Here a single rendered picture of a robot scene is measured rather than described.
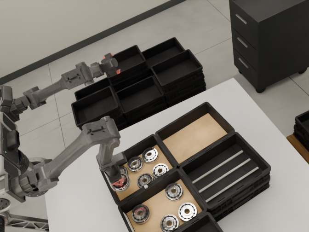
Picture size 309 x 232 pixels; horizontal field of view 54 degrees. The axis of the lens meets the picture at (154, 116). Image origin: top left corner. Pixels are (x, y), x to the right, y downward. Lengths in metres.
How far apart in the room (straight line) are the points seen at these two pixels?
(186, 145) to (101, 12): 2.85
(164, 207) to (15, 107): 0.95
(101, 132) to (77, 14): 3.34
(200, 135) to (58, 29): 2.93
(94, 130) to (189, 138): 0.96
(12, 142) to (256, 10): 2.09
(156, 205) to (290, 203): 0.74
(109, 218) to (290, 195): 1.07
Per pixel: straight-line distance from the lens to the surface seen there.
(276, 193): 1.91
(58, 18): 4.35
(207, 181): 1.80
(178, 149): 1.93
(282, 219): 1.85
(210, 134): 1.96
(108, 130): 1.13
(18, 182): 1.37
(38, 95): 1.64
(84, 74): 1.44
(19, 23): 4.35
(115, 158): 1.54
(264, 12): 2.74
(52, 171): 1.30
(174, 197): 1.76
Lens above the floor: 2.44
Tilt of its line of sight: 49 degrees down
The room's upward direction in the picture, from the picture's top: 23 degrees counter-clockwise
